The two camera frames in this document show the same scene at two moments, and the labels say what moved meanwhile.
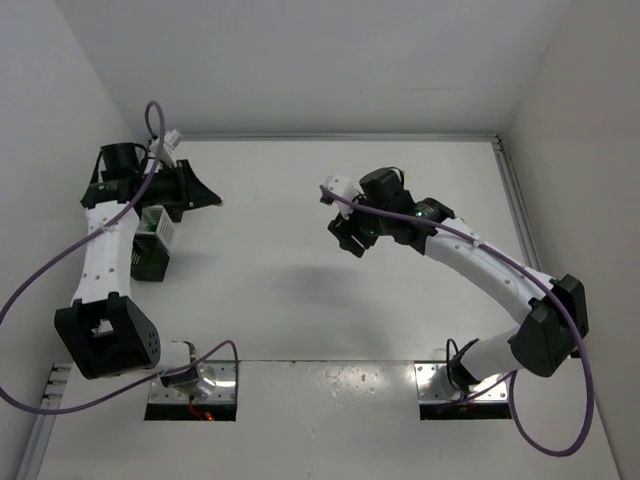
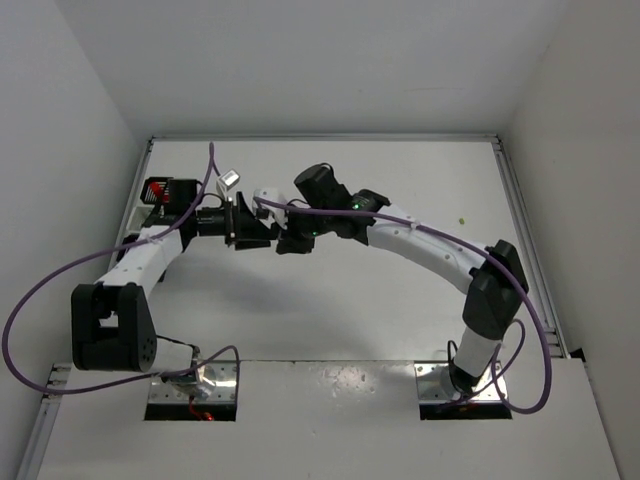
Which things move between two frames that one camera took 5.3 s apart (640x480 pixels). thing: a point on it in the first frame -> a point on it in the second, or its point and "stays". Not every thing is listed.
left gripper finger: [199, 195] -> [253, 233]
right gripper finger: [347, 240] -> [302, 243]
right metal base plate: [434, 385] stays
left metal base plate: [216, 383] stays
